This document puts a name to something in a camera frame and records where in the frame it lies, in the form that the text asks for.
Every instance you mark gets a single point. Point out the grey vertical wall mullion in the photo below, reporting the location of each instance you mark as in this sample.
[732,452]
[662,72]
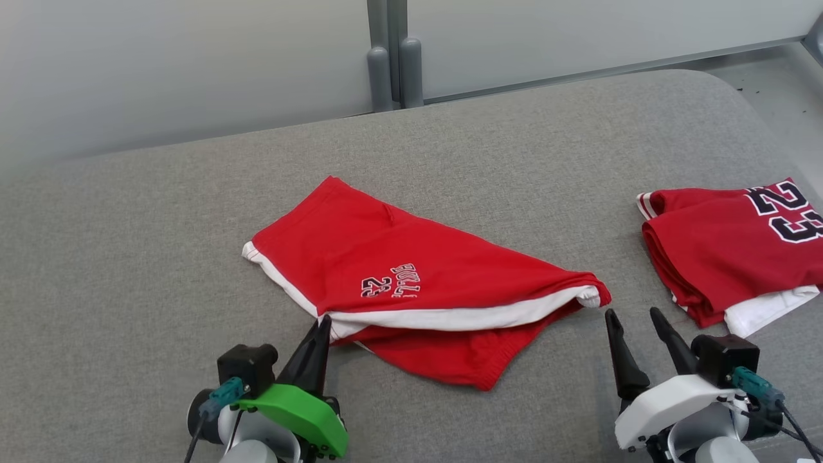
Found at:
[393,19]

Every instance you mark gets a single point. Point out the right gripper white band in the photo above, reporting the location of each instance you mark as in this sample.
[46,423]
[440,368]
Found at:
[675,405]

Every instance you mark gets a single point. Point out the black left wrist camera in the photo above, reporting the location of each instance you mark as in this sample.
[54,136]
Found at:
[247,363]

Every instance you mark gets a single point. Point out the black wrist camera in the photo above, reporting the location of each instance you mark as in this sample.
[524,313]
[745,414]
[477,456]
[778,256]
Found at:
[247,363]
[726,357]

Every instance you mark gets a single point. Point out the grey metal frame leg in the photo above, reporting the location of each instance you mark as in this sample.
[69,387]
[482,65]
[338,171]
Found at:
[815,38]

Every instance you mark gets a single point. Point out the red basketball jersey white sleeves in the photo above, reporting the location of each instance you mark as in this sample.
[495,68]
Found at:
[720,257]

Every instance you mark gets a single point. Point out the grey wall base rail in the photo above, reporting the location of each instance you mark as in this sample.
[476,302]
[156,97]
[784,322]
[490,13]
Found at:
[578,74]

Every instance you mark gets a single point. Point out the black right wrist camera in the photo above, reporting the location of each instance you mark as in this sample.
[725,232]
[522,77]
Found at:
[726,357]

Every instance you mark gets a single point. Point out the grey fabric sofa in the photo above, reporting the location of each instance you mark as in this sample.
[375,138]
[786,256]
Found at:
[161,257]

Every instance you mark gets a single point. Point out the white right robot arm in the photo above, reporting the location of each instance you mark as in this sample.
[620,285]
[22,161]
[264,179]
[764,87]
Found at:
[714,444]

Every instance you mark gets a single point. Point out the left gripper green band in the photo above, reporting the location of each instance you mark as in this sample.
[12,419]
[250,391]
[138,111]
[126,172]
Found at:
[302,411]

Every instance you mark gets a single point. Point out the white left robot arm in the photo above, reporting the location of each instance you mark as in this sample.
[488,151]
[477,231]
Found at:
[257,450]

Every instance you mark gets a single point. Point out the red shorts white trim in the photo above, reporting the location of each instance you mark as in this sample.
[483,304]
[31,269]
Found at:
[386,257]

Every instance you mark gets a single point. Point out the grey cylindrical post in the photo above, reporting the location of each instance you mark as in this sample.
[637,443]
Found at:
[411,74]
[380,80]

